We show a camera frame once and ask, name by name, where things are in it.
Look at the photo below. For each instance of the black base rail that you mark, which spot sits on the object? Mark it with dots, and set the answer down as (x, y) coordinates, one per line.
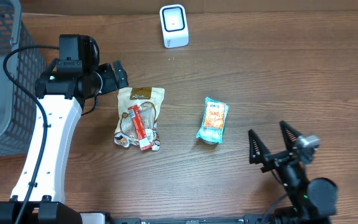
(185, 221)

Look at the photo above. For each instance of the beige brown snack bag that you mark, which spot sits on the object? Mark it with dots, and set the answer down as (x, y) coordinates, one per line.
(149, 101)

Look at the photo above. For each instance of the grey plastic mesh basket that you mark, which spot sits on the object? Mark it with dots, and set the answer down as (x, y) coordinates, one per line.
(25, 63)

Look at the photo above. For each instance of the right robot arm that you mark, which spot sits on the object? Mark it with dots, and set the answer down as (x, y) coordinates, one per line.
(305, 201)

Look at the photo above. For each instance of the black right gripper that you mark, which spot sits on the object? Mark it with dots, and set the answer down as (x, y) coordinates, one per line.
(278, 158)

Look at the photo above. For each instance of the teal snack packet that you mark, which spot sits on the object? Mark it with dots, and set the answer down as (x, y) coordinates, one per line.
(211, 135)

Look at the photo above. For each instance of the orange small snack packet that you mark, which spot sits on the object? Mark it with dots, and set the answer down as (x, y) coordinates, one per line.
(214, 115)

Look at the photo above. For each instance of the red stick snack packet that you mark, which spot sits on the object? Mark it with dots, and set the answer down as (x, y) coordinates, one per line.
(143, 140)

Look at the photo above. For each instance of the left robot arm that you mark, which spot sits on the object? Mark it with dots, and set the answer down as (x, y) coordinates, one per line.
(39, 195)

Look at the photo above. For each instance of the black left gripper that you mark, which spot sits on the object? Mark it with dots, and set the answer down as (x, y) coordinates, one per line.
(114, 76)

